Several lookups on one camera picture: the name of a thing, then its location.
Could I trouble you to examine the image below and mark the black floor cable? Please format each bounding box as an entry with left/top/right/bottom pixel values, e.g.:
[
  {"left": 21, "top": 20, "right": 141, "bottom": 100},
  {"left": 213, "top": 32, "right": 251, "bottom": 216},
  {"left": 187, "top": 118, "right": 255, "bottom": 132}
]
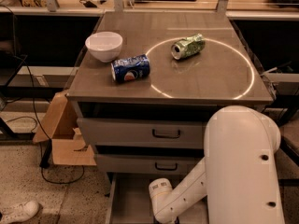
[{"left": 0, "top": 4, "right": 86, "bottom": 185}]

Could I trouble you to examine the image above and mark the dark side desk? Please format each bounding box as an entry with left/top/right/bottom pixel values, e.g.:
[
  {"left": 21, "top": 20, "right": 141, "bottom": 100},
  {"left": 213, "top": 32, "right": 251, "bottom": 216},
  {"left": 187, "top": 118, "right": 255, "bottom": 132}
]
[{"left": 0, "top": 40, "right": 33, "bottom": 141}]

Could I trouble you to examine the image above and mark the grey open bottom drawer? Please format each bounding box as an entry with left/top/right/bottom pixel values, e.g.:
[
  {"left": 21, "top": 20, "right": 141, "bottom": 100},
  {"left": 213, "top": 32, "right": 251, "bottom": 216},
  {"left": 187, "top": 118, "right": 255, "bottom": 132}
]
[{"left": 105, "top": 173, "right": 209, "bottom": 224}]

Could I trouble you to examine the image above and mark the grey drawer cabinet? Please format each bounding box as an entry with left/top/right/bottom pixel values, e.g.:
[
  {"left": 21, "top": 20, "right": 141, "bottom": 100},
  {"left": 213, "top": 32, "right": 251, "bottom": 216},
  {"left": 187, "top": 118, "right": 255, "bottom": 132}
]
[{"left": 65, "top": 10, "right": 275, "bottom": 224}]

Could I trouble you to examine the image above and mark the grey top drawer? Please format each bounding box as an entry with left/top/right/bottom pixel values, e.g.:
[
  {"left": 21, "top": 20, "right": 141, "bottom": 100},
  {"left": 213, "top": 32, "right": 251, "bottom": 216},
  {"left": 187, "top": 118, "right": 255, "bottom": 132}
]
[{"left": 78, "top": 118, "right": 205, "bottom": 148}]

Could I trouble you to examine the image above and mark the blue crushed Pepsi can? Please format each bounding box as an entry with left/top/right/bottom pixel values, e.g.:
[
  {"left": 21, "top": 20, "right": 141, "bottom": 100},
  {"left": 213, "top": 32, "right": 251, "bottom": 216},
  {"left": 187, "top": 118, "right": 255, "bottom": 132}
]
[{"left": 111, "top": 54, "right": 150, "bottom": 83}]

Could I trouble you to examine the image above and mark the grey middle drawer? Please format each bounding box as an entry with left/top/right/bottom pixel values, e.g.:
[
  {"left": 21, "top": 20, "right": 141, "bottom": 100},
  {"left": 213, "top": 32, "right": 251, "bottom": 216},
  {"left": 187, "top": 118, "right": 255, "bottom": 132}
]
[{"left": 95, "top": 154, "right": 200, "bottom": 175}]

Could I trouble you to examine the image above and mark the white ceramic bowl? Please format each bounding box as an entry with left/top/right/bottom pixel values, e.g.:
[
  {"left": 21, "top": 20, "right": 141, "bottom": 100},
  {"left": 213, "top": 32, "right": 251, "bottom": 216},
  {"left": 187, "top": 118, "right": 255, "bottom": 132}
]
[{"left": 85, "top": 32, "right": 123, "bottom": 63}]

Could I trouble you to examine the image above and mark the white sneaker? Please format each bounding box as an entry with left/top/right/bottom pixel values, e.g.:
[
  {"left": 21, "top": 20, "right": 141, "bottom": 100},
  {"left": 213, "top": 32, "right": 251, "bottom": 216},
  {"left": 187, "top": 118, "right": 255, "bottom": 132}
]
[{"left": 0, "top": 201, "right": 39, "bottom": 224}]

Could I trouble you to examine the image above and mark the green crushed soda can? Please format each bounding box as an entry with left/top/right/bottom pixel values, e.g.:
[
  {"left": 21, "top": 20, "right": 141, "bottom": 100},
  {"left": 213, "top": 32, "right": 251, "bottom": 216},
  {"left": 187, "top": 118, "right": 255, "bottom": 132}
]
[{"left": 171, "top": 34, "right": 206, "bottom": 60}]

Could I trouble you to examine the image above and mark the brown cardboard box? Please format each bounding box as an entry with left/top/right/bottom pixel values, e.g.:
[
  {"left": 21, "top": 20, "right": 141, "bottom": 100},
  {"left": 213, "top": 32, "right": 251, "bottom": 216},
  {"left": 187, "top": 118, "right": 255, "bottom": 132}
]
[{"left": 33, "top": 91, "right": 96, "bottom": 166}]

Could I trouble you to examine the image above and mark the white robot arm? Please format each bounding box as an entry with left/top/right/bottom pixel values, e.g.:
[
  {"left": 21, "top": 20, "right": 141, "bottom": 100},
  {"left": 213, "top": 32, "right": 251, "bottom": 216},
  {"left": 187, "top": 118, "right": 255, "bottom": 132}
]
[{"left": 149, "top": 105, "right": 285, "bottom": 224}]

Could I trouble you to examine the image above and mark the black office chair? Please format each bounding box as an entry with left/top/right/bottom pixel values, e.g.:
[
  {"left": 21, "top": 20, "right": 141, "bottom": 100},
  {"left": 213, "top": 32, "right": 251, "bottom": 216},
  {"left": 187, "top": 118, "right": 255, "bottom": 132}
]
[{"left": 279, "top": 119, "right": 299, "bottom": 187}]

